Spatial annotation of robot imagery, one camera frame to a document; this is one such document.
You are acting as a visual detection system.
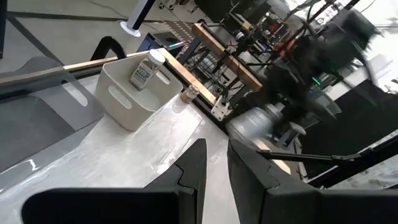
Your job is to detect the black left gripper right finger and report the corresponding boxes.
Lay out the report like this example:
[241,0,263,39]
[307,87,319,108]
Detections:
[226,138,398,224]

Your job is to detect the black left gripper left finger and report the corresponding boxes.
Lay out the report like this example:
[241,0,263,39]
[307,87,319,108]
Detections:
[21,138,208,224]

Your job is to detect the white-lid everything seasoning jar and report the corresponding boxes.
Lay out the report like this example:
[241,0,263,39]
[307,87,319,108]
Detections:
[226,103,284,147]
[128,49,167,92]

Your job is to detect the cork-lid glass spice jar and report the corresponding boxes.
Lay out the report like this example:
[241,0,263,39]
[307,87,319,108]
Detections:
[180,84,200,105]

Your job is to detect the wooden beam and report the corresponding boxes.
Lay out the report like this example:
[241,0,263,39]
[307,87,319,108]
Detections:
[190,22,264,93]

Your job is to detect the grey translucent plastic bin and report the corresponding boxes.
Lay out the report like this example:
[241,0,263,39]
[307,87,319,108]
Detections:
[0,55,107,175]

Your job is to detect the white plastic bin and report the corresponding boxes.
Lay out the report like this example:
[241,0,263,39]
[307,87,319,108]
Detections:
[94,52,185,132]

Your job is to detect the wooden table edge trim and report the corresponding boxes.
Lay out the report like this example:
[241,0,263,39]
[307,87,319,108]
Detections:
[0,47,218,106]

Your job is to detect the black laptop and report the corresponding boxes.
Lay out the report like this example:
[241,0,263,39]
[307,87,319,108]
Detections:
[136,30,185,54]

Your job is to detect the white round-base pole stand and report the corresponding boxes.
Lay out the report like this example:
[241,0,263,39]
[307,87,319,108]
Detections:
[119,0,157,39]

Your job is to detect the black frame strut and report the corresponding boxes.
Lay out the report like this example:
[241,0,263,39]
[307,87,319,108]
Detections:
[256,136,398,189]

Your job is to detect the white metal bracket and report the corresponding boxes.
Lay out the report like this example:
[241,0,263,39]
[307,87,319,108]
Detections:
[210,95,233,122]

